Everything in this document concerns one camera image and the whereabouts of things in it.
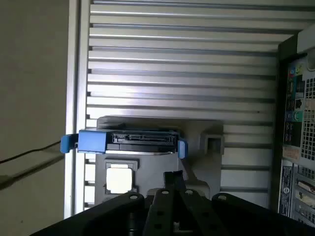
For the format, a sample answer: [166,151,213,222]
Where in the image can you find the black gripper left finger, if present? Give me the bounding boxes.
[31,172,176,236]

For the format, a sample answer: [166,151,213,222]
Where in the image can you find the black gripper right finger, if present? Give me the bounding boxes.
[174,171,315,236]

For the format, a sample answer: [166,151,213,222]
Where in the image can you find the hard disk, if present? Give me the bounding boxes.
[61,130,189,159]

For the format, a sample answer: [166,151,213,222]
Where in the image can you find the silver CPU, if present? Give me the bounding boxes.
[105,167,135,194]

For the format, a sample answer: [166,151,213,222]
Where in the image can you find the grey plastic parts rack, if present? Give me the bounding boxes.
[94,116,225,205]

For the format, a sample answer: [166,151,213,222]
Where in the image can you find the black open PC case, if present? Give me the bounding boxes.
[277,23,315,222]

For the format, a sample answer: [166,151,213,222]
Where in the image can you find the thin black floor cable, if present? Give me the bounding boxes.
[0,141,62,164]

